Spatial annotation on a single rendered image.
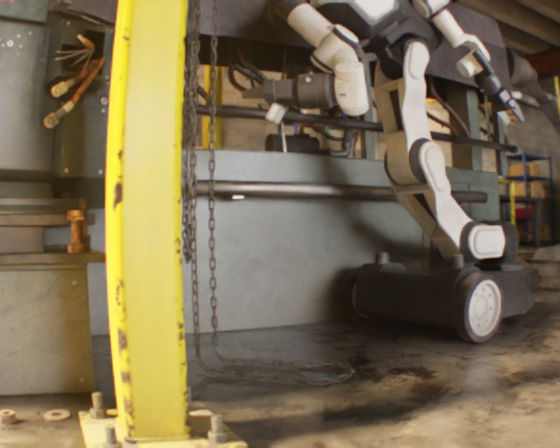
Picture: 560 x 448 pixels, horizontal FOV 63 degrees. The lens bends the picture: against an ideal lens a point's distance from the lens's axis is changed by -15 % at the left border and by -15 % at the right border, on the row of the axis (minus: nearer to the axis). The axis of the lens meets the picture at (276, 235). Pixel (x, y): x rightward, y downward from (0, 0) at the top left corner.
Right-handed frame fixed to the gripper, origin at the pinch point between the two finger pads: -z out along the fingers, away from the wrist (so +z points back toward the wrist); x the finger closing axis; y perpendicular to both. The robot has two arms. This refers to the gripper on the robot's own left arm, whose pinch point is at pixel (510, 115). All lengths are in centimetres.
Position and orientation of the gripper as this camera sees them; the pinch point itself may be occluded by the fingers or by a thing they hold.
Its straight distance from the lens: 187.9
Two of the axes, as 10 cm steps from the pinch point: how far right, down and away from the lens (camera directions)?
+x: 1.0, 1.1, -9.9
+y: 7.7, -6.3, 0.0
